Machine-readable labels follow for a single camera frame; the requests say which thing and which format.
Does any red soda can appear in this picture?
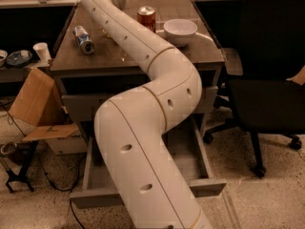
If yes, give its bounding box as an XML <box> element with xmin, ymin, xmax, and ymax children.
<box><xmin>137</xmin><ymin>6</ymin><xmax>155</xmax><ymax>31</ymax></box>

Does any black floor cable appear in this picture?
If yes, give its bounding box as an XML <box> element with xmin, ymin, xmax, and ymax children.
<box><xmin>0</xmin><ymin>100</ymin><xmax>88</xmax><ymax>229</ymax></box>

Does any white paper cup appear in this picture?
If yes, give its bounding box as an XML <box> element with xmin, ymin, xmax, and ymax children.
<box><xmin>32</xmin><ymin>42</ymin><xmax>51</xmax><ymax>62</ymax></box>

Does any dark blue dish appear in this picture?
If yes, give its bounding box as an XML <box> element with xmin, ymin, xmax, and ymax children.
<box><xmin>6</xmin><ymin>50</ymin><xmax>32</xmax><ymax>68</ymax></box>

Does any grey drawer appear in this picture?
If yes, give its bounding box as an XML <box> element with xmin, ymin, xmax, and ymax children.
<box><xmin>70</xmin><ymin>116</ymin><xmax>226</xmax><ymax>209</ymax></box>
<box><xmin>61</xmin><ymin>72</ymin><xmax>219</xmax><ymax>122</ymax></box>

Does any blue silver lying can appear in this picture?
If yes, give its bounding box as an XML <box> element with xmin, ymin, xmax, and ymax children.
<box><xmin>72</xmin><ymin>26</ymin><xmax>94</xmax><ymax>54</ymax></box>

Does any grey bottom drawer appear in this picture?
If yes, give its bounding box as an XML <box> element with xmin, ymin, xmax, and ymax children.
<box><xmin>70</xmin><ymin>116</ymin><xmax>226</xmax><ymax>209</ymax></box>

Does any white bowl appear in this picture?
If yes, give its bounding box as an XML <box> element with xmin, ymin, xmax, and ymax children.
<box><xmin>163</xmin><ymin>19</ymin><xmax>197</xmax><ymax>47</ymax></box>

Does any white box on floor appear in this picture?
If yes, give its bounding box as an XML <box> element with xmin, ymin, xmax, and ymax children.
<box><xmin>46</xmin><ymin>131</ymin><xmax>88</xmax><ymax>155</ymax></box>

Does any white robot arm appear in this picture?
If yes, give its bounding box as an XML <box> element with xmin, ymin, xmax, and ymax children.
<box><xmin>81</xmin><ymin>0</ymin><xmax>213</xmax><ymax>229</ymax></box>

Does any grey drawer cabinet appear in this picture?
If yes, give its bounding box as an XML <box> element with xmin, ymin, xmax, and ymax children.
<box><xmin>51</xmin><ymin>0</ymin><xmax>224</xmax><ymax>138</ymax></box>

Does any black office chair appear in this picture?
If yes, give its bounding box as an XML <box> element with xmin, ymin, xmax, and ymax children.
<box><xmin>203</xmin><ymin>0</ymin><xmax>305</xmax><ymax>177</ymax></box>

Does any black metal stand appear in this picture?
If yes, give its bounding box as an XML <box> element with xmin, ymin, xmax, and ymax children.
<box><xmin>0</xmin><ymin>141</ymin><xmax>38</xmax><ymax>193</ymax></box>

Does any brown cardboard box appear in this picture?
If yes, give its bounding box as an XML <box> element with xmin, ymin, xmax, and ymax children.
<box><xmin>9</xmin><ymin>68</ymin><xmax>78</xmax><ymax>141</ymax></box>

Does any grey middle drawer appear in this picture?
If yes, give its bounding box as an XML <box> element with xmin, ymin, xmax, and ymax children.
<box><xmin>61</xmin><ymin>72</ymin><xmax>219</xmax><ymax>122</ymax></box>

